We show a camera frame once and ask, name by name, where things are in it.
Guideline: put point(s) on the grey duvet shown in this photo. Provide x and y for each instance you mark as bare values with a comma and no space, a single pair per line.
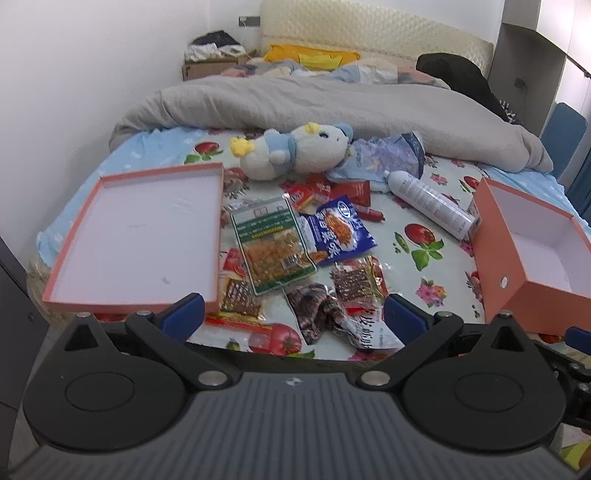
323,106

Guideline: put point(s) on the floral bed sheet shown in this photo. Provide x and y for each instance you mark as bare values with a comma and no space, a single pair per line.
455,272

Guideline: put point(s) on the wall socket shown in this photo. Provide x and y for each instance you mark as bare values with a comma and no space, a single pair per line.
249,21

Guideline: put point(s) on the blue purple plastic bag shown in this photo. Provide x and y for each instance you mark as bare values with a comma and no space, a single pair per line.
383,157

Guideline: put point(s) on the blue snack packet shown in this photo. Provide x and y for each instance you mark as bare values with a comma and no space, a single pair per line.
337,230

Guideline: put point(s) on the red-edged jerky packet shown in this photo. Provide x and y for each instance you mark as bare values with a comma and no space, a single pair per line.
240,297

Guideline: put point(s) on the clear brown jerky packet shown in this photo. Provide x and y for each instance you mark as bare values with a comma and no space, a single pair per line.
355,281

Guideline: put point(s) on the patterned patchwork quilt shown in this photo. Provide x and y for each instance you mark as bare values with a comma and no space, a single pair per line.
364,71

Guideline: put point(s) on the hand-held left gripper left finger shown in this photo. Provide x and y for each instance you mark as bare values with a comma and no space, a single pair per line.
184,316

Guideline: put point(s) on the white spray bottle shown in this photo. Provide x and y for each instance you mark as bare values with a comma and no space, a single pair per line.
425,194

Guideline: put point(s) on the pink cardboard box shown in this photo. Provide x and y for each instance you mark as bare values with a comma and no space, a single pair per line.
498,240

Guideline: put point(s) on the dark red pouch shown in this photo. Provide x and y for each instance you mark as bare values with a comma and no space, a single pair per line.
355,190

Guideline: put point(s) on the red sausage stick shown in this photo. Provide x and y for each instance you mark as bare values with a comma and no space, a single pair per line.
371,213

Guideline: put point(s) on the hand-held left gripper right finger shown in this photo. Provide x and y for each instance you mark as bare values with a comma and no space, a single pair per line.
404,318

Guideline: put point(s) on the brown cardboard box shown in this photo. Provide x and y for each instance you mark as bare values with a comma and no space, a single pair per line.
198,71

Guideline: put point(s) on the green snack packet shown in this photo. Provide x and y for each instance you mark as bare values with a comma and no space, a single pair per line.
268,240

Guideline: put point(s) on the yellow-green object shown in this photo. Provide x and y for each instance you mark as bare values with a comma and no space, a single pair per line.
579,457

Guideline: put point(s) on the black clothing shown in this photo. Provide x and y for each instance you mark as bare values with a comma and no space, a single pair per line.
452,74

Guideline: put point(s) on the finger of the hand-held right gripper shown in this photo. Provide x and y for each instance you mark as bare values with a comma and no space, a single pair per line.
579,334

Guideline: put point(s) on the black cabinet socket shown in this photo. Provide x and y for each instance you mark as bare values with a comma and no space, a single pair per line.
520,84

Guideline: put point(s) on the dark brown snack packet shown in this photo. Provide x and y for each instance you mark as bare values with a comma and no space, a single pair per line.
311,314

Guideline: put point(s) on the yellow pillow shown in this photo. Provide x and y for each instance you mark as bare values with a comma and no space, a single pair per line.
286,54

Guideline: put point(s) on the pile of clothes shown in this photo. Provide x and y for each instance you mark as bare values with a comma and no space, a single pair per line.
212,46

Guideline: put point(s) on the pink box lid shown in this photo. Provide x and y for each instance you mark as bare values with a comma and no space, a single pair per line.
138,240

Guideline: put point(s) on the cream quilted headboard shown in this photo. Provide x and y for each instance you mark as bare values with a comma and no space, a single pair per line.
369,27

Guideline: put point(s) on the dark grey furniture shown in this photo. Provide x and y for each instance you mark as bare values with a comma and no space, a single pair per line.
14,300

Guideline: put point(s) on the white and blue plush toy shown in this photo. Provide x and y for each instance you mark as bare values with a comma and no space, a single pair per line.
300,152

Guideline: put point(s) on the blue chair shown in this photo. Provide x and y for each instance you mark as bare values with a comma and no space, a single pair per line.
568,134

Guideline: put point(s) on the grey cabinet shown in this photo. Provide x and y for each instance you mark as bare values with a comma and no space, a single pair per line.
512,55

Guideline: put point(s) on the red gold-edged snack packet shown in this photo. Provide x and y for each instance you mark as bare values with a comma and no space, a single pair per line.
302,196

